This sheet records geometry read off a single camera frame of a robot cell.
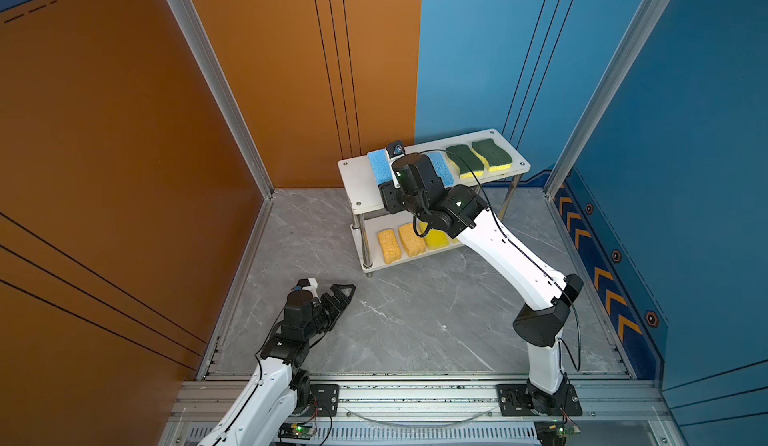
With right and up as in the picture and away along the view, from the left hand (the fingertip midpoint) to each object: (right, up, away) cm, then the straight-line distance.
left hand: (350, 293), depth 83 cm
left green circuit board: (-10, -30, -13) cm, 34 cm away
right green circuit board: (+50, -29, -13) cm, 60 cm away
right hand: (+11, +30, -11) cm, 34 cm away
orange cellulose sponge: (+11, +12, +10) cm, 19 cm away
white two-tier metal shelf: (+4, +22, +20) cm, 30 cm away
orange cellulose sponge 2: (+18, +13, +11) cm, 25 cm away
